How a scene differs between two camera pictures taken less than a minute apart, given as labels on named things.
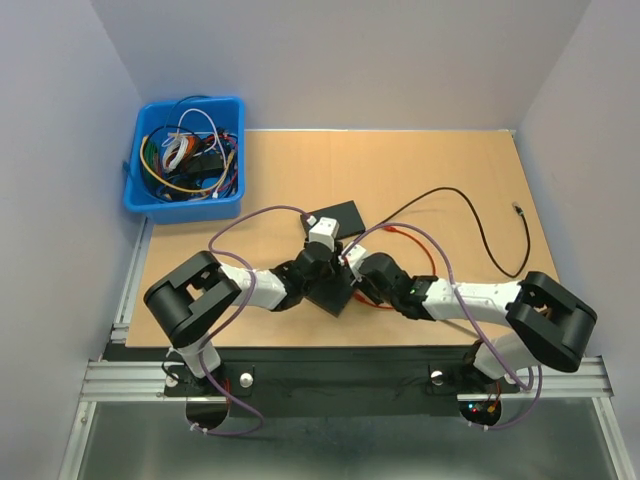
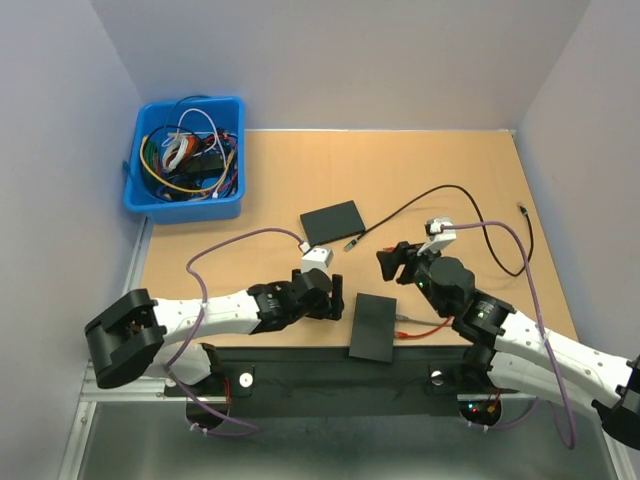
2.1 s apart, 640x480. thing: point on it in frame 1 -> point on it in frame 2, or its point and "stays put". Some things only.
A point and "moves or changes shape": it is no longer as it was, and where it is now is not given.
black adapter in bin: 204,164 stays put
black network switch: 347,215 stays put
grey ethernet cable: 460,327 moves or changes shape
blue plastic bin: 184,115 stays put
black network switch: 332,291 moves or changes shape
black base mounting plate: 340,381 stays put
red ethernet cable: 394,229 -> 401,334
